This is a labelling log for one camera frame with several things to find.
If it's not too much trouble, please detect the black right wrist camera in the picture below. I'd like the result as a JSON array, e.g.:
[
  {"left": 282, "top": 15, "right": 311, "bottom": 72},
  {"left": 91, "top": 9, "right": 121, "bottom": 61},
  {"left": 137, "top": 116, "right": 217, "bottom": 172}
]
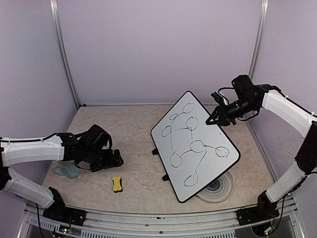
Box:
[{"left": 231, "top": 74, "right": 253, "bottom": 98}]

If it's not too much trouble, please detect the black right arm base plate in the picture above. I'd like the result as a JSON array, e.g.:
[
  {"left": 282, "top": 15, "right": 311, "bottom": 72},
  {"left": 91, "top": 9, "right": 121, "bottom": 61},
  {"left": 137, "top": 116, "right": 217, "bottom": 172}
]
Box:
[{"left": 236, "top": 206, "right": 279, "bottom": 226}]

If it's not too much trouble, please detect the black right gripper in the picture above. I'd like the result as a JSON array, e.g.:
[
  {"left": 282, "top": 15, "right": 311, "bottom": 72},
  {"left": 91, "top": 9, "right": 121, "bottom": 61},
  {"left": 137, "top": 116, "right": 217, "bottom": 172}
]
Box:
[{"left": 206, "top": 96, "right": 258, "bottom": 125}]

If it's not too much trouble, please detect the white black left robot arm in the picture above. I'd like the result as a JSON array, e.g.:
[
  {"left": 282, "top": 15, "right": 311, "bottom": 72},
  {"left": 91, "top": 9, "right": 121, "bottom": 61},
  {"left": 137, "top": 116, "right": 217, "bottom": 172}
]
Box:
[{"left": 0, "top": 130, "right": 123, "bottom": 221}]

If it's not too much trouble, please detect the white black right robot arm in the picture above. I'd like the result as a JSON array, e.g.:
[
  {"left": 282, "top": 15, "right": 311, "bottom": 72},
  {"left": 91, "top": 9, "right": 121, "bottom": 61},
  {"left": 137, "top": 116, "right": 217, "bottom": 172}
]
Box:
[{"left": 206, "top": 84, "right": 317, "bottom": 225}]

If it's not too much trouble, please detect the white whiteboard black frame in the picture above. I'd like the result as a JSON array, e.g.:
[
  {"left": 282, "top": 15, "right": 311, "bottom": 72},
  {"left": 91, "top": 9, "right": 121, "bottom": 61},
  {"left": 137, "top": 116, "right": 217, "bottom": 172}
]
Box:
[{"left": 151, "top": 91, "right": 241, "bottom": 203}]

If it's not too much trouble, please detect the light blue mug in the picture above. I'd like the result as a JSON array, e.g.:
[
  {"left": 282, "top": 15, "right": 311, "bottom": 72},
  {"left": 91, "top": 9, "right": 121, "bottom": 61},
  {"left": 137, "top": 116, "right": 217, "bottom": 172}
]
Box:
[{"left": 52, "top": 161, "right": 79, "bottom": 179}]

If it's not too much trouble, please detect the right aluminium frame post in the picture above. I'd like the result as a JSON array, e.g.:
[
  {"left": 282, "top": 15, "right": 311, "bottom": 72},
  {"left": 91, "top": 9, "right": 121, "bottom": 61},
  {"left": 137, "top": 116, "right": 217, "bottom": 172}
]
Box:
[{"left": 248, "top": 0, "right": 269, "bottom": 80}]

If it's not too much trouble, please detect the aluminium frame post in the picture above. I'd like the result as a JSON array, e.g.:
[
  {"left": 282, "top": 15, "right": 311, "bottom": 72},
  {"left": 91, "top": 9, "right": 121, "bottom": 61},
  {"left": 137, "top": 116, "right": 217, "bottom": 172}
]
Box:
[
  {"left": 50, "top": 0, "right": 81, "bottom": 110},
  {"left": 248, "top": 0, "right": 269, "bottom": 80}
]

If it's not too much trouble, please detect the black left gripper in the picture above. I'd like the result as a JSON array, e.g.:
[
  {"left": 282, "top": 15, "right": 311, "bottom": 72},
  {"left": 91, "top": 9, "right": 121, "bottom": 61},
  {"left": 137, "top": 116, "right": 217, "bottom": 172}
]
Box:
[{"left": 83, "top": 147, "right": 123, "bottom": 172}]

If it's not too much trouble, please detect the grey spiral pattern plate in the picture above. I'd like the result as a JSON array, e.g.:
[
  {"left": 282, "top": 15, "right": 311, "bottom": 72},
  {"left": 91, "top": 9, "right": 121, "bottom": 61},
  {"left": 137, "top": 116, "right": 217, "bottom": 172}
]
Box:
[{"left": 196, "top": 172, "right": 235, "bottom": 203}]

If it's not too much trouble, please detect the front aluminium rail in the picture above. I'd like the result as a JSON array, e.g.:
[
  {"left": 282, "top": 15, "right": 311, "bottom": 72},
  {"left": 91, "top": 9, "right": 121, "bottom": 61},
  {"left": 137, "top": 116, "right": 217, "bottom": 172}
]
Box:
[{"left": 17, "top": 196, "right": 307, "bottom": 238}]

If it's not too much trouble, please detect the left aluminium frame post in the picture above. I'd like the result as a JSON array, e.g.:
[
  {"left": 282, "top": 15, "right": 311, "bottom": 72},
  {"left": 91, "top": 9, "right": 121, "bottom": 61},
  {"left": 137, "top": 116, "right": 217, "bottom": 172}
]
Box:
[{"left": 50, "top": 0, "right": 81, "bottom": 110}]

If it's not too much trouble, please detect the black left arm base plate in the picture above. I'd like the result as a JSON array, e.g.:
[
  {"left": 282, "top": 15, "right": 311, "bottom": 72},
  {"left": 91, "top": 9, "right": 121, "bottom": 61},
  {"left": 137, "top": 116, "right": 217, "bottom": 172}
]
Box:
[{"left": 43, "top": 207, "right": 87, "bottom": 227}]

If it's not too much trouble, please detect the yellow bone-shaped eraser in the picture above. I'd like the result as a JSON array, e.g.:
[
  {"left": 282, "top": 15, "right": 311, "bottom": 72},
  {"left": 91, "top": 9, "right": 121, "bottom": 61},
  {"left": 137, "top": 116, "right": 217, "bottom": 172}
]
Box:
[{"left": 112, "top": 176, "right": 123, "bottom": 193}]

